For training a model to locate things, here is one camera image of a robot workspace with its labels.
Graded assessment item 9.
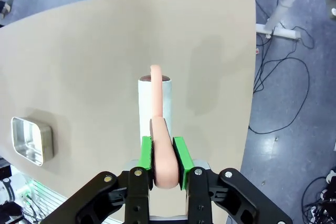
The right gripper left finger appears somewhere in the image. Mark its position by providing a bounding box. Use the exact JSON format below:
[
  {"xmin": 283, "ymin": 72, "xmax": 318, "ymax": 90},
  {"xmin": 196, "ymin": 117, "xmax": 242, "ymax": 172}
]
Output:
[{"xmin": 39, "ymin": 135, "xmax": 153, "ymax": 224}]

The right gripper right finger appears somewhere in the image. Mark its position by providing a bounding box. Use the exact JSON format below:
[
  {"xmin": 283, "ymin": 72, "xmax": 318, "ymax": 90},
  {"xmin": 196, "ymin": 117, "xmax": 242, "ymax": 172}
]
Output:
[{"xmin": 172, "ymin": 136, "xmax": 294, "ymax": 224}]

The pink handled lint roller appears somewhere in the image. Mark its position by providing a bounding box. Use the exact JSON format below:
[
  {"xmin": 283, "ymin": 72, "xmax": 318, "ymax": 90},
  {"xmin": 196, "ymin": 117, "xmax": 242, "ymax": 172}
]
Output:
[{"xmin": 138, "ymin": 64, "xmax": 181, "ymax": 189}]

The slotted aluminium mounting plate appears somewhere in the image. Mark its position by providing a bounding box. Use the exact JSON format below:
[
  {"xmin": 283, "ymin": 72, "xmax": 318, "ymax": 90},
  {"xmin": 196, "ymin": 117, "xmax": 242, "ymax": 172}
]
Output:
[{"xmin": 15, "ymin": 174, "xmax": 66, "ymax": 224}]

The rectangular stainless steel container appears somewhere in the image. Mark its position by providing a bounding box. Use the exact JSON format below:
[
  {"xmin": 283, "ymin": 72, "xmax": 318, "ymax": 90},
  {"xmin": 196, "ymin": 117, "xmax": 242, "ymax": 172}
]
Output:
[{"xmin": 10, "ymin": 116, "xmax": 55, "ymax": 167}]

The white side table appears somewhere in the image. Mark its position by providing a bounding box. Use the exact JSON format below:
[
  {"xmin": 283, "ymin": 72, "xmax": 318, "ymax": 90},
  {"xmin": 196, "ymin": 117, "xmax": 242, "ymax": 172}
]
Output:
[{"xmin": 256, "ymin": 0, "xmax": 336, "ymax": 40}]

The black floor cable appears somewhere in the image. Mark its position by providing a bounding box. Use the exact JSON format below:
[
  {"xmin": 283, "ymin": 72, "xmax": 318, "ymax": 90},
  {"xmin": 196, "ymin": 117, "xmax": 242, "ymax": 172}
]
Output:
[
  {"xmin": 301, "ymin": 166, "xmax": 336, "ymax": 224},
  {"xmin": 248, "ymin": 56, "xmax": 311, "ymax": 136}
]

